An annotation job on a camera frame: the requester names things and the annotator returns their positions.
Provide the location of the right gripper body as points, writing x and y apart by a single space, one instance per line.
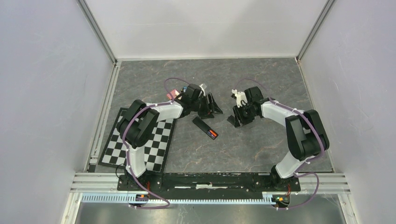
243 114

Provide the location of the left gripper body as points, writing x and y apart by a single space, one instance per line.
201 106

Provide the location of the black remote control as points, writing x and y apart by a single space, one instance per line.
202 125

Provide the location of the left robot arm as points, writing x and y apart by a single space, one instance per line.
141 118

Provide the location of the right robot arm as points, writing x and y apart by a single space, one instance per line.
306 137

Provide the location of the red yellow small box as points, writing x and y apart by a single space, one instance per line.
173 94

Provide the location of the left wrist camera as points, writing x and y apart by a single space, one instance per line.
203 87

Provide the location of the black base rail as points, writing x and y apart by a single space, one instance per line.
196 186

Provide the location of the white cable comb strip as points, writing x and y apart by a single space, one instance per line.
133 198

